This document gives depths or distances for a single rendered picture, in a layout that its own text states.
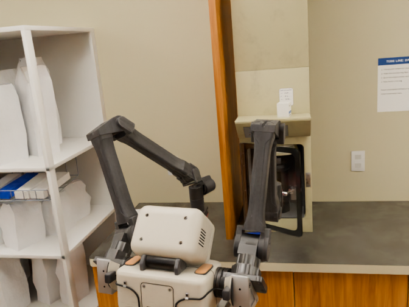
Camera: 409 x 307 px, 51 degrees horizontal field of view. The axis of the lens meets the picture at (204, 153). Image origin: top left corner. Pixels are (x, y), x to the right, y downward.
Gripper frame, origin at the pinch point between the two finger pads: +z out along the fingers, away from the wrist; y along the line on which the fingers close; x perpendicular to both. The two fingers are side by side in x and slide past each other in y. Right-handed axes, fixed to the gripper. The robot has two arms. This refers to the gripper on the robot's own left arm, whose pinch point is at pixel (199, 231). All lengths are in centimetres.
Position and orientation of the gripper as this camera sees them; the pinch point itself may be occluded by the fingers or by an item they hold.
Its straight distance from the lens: 181.5
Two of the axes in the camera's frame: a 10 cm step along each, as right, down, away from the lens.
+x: -9.8, 0.4, 2.0
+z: 0.9, 9.6, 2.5
